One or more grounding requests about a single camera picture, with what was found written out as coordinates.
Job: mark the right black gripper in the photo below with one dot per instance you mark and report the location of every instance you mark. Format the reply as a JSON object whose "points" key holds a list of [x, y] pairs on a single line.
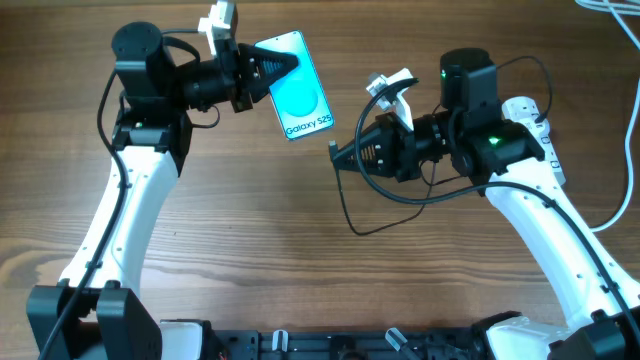
{"points": [[395, 149]]}

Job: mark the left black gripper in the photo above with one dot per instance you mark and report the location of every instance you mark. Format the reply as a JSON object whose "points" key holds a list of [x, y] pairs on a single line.
{"points": [[251, 85]]}

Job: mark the turquoise Galaxy S25 smartphone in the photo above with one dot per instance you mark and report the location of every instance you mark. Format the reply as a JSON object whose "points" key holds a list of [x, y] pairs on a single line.
{"points": [[298, 98]]}

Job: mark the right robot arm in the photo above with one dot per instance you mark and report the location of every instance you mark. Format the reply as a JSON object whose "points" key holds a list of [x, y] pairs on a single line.
{"points": [[506, 162]]}

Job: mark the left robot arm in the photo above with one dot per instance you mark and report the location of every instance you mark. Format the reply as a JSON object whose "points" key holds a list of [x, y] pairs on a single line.
{"points": [[94, 311]]}

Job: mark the white USB charger plug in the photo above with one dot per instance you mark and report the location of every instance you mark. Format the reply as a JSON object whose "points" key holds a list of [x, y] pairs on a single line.
{"points": [[540, 130]]}

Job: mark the white power strip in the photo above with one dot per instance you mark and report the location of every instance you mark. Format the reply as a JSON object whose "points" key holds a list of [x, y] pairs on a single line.
{"points": [[524, 110]]}

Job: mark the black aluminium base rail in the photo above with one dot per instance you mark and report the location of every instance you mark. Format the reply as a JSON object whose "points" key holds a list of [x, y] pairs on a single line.
{"points": [[350, 345]]}

